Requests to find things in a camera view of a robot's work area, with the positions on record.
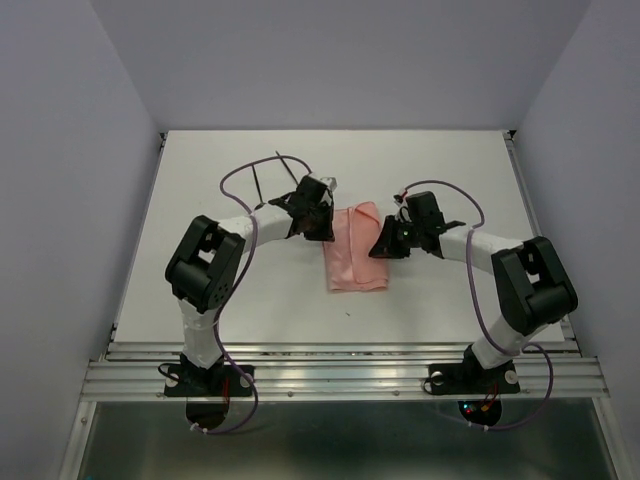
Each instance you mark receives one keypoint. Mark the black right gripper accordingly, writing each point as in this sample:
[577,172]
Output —
[384,245]

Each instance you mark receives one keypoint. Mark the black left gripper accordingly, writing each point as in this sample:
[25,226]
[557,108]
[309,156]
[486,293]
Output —
[326,233]

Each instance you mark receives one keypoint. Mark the pink satin napkin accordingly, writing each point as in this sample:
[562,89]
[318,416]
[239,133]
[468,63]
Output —
[348,266]

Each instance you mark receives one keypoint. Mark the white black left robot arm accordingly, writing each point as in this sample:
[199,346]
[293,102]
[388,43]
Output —
[203,270]

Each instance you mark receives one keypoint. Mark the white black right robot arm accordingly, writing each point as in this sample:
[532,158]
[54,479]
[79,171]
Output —
[532,285]

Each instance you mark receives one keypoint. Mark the black spoon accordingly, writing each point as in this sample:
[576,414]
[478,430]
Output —
[258,187]

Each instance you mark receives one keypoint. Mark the black fork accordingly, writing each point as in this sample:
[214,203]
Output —
[287,167]

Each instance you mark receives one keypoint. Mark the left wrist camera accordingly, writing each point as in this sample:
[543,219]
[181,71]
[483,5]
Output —
[329,182]

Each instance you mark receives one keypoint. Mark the aluminium frame rail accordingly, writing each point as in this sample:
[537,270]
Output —
[337,371]

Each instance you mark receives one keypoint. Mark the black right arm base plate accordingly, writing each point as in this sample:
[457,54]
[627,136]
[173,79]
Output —
[450,379]

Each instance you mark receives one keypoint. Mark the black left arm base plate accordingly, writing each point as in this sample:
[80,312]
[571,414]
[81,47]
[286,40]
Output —
[183,381]

